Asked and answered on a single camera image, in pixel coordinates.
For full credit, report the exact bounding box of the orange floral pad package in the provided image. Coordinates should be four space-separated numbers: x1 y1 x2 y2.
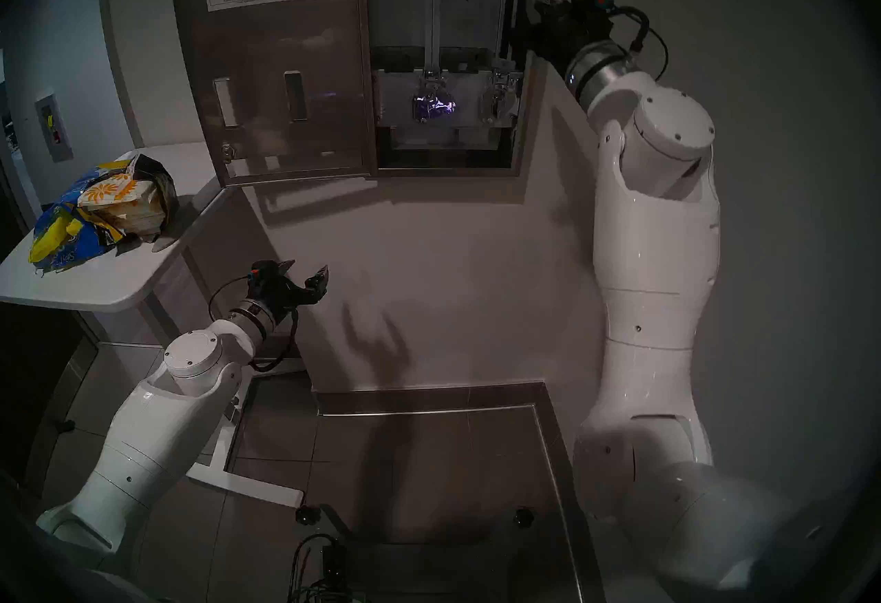
77 173 167 239

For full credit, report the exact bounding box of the thin black camera cable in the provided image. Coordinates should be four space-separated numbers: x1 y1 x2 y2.
206 275 253 324
647 23 670 84

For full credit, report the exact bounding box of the dark robot base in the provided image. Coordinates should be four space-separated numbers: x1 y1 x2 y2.
320 504 551 603

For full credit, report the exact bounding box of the white table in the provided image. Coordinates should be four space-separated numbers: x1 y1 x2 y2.
0 140 306 509

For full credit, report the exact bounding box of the black pad package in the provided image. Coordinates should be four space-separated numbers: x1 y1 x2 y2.
127 153 180 242

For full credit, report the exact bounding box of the thin black left camera cable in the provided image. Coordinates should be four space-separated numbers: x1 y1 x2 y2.
206 275 253 324

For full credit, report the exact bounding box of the stainless steel wall dispenser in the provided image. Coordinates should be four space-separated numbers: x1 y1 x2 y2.
169 0 378 188

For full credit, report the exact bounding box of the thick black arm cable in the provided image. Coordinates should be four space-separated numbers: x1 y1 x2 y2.
248 307 301 373
615 4 652 55

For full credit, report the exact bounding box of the grey wall alarm box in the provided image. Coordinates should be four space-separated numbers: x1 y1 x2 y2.
34 92 74 163

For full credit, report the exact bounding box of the blue yellow pad package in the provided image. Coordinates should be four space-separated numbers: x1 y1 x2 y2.
28 158 128 275

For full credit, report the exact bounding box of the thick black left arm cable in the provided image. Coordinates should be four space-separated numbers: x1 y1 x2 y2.
248 307 301 373

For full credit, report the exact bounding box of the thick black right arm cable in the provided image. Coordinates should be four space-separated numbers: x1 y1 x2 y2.
615 4 652 55

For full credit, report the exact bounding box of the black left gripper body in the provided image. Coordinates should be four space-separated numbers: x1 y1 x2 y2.
251 271 324 320

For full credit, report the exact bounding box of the green black cable bundle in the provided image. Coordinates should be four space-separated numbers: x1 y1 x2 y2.
288 533 372 603

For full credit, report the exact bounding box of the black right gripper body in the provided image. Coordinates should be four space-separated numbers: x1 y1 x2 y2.
513 0 613 70

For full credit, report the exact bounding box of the thin black right camera cable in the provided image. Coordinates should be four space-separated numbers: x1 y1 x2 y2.
647 23 670 84

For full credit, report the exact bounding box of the chrome dispensing lever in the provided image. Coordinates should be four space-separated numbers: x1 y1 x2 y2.
412 70 456 125
482 68 521 126

